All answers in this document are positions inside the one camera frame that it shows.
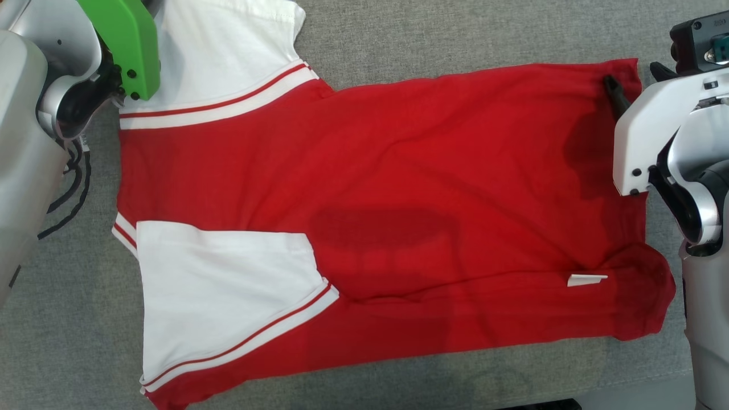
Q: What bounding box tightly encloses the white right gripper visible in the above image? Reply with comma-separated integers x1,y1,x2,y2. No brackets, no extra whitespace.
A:
603,61,729,198

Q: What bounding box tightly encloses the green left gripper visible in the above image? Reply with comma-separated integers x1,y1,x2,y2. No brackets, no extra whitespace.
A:
76,0,162,102

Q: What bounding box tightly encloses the red and white jersey shirt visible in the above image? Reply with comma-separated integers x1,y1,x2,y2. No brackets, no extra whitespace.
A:
111,0,677,410

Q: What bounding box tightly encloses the teal-plug right camera cable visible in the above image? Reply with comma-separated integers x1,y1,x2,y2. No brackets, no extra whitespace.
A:
705,33,729,64

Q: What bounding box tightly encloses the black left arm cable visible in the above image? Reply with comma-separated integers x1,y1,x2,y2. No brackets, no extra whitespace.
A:
37,134,93,241

